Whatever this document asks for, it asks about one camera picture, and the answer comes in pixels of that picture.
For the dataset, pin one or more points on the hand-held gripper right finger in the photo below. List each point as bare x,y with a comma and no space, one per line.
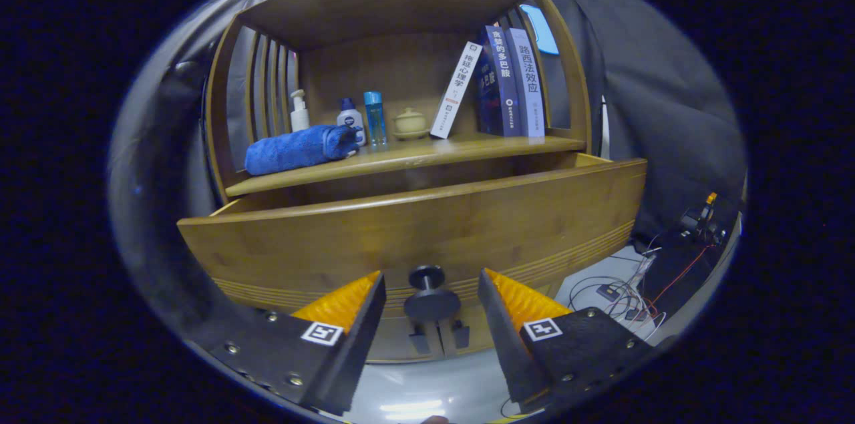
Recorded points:
507,344

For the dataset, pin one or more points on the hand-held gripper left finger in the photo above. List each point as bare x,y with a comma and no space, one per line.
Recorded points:
357,344

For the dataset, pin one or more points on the black drawer knob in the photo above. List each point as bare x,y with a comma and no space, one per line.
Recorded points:
431,304

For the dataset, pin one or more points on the wooden cabinet door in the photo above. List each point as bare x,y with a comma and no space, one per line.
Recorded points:
394,344
482,342

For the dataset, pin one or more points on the wooden countertop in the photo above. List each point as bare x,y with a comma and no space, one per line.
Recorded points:
414,153

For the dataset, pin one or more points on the wooden cabinet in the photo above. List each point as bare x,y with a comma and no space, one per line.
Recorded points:
401,70

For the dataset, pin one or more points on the blue folded towel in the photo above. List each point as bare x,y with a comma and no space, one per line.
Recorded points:
294,149

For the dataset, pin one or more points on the white bottle with blue cap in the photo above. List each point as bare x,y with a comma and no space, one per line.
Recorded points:
350,120

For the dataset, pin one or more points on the beige lidded teacup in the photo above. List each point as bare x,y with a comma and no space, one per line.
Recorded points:
410,125

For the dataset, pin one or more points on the clear blue bottle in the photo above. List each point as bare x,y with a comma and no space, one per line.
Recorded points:
375,118

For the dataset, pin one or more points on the black device with orange part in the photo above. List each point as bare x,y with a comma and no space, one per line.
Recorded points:
698,220

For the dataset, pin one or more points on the white pump bottle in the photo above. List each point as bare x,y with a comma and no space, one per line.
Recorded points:
300,118

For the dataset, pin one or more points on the dark blue book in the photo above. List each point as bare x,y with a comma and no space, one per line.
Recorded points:
497,87

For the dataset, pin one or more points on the white book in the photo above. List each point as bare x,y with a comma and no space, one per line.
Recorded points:
455,91

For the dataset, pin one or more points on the light purple book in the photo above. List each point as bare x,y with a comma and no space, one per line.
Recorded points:
528,83

